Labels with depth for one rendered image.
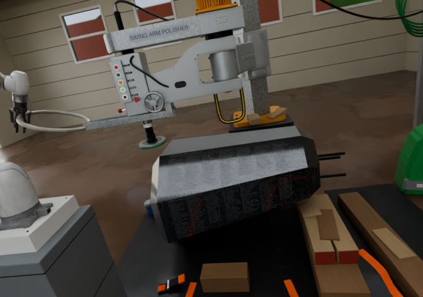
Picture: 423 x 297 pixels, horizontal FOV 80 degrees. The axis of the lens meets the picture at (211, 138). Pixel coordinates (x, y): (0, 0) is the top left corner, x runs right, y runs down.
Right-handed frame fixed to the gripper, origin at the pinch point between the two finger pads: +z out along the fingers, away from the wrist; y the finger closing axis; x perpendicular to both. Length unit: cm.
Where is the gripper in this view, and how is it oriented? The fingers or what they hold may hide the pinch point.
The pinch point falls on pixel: (20, 128)
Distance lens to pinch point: 232.9
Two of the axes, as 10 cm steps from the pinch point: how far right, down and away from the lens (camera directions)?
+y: 9.3, 0.9, 3.6
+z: -2.1, 9.3, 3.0
